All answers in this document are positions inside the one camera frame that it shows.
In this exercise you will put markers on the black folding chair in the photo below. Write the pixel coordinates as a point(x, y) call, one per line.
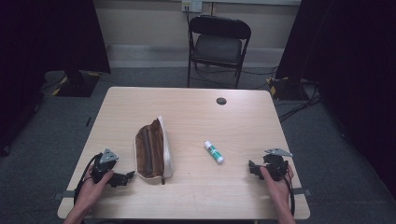
point(218, 46)

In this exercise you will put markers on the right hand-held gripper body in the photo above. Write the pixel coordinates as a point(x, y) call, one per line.
point(275, 165)

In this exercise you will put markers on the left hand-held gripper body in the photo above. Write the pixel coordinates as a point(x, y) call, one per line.
point(104, 161)

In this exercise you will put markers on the black stand base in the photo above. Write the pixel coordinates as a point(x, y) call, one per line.
point(288, 88)
point(77, 84)

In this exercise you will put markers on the white and green glue stick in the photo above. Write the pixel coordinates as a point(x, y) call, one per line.
point(214, 152)

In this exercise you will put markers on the white wall socket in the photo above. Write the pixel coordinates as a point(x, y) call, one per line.
point(192, 5)

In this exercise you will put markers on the person's right hand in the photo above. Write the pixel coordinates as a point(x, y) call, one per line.
point(278, 191)

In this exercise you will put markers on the grey table bracket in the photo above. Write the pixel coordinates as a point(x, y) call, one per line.
point(63, 194)
point(302, 191)

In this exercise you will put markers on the black curtain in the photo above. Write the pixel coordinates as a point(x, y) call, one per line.
point(351, 62)
point(46, 37)

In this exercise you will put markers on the brown and white pencil case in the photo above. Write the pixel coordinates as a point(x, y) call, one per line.
point(152, 152)

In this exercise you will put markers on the person's left hand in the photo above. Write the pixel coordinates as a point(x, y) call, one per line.
point(90, 191)

